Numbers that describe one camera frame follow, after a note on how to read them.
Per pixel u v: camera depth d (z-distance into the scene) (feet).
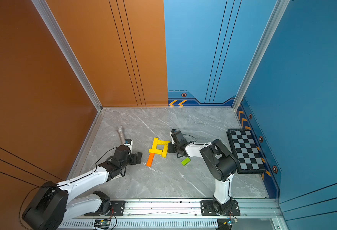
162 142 3.18
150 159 2.99
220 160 1.63
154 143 3.19
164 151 3.07
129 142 2.58
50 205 1.35
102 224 2.35
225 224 2.29
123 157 2.25
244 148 3.00
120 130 3.35
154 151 3.08
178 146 2.46
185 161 2.93
